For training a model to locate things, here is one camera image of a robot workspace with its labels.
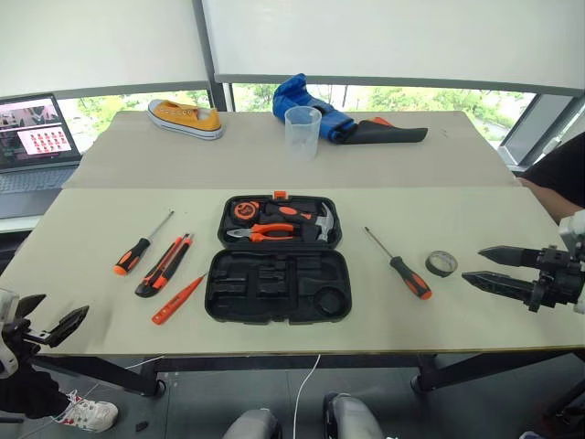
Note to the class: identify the grey slanted window frame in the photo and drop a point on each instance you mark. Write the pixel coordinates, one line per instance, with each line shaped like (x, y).
(535, 128)

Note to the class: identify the white sneaker with red marks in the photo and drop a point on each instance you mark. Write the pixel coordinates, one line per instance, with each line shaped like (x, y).
(89, 414)

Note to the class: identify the person in black shirt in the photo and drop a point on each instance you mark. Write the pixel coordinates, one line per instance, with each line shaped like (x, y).
(564, 164)

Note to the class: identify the orange voltage tester pen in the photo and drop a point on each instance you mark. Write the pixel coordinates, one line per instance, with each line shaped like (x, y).
(176, 302)

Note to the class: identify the black electrical tape roll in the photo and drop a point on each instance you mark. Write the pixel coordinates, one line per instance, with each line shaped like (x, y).
(432, 265)

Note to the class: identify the orange black utility knife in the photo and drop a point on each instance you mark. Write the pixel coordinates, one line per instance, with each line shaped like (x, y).
(164, 267)

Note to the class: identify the yellow canvas sneaker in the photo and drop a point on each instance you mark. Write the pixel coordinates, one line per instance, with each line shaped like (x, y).
(187, 120)

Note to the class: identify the black plastic tool case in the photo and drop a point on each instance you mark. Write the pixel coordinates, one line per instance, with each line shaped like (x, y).
(279, 283)

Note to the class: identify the bare person forearm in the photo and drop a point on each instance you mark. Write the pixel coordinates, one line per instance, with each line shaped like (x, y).
(550, 201)

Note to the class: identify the black metal table leg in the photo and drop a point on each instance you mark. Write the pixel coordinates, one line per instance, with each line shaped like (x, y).
(100, 372)
(480, 368)

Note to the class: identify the orange black tape measure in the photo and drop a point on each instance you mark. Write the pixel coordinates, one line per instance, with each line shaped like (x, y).
(244, 211)

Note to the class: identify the clear plastic measuring cup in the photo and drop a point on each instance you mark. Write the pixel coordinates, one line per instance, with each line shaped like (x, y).
(301, 137)

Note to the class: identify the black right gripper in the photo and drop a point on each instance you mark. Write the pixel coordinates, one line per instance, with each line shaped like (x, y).
(557, 279)

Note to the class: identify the black orange folded fabric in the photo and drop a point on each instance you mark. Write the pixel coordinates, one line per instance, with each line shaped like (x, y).
(388, 134)

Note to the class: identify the grey window pillar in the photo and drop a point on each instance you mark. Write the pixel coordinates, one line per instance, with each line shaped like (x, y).
(208, 41)

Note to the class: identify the grey open laptop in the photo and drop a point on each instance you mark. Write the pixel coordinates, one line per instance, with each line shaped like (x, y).
(32, 155)

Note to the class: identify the grey rounded shape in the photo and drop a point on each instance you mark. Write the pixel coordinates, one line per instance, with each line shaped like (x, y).
(253, 425)
(352, 416)

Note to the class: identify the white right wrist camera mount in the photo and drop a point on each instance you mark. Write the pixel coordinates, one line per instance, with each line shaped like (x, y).
(572, 231)

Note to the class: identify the blue black gloves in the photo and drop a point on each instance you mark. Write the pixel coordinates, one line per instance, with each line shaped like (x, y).
(297, 98)

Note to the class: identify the black trouser leg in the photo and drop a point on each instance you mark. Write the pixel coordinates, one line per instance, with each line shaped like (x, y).
(27, 393)

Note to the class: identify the white roller blind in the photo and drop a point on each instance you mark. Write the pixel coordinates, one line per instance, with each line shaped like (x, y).
(100, 41)
(393, 36)

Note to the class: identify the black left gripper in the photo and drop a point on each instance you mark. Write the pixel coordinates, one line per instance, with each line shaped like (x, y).
(27, 336)

